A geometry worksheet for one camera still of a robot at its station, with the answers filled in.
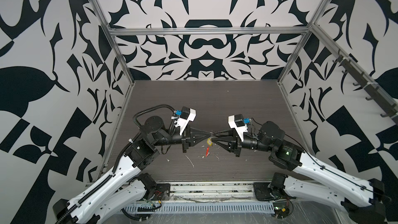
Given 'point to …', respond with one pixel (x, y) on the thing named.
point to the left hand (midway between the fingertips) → (211, 132)
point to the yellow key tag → (209, 141)
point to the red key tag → (207, 151)
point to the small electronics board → (281, 209)
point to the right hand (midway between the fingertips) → (215, 138)
